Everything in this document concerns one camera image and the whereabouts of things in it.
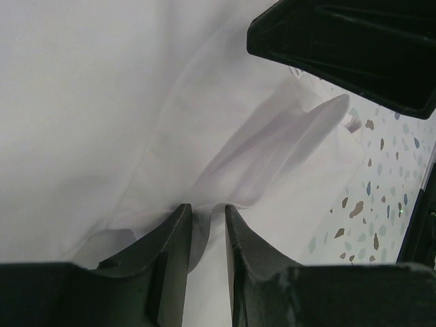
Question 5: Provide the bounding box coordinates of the white t shirt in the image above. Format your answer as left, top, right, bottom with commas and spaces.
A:
1, 1, 364, 326

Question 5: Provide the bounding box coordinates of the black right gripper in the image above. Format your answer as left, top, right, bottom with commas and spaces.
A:
247, 0, 435, 119

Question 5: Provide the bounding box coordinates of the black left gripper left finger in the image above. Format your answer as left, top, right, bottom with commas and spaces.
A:
1, 204, 193, 326

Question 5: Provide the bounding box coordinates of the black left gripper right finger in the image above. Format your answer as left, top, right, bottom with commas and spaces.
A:
225, 205, 435, 326

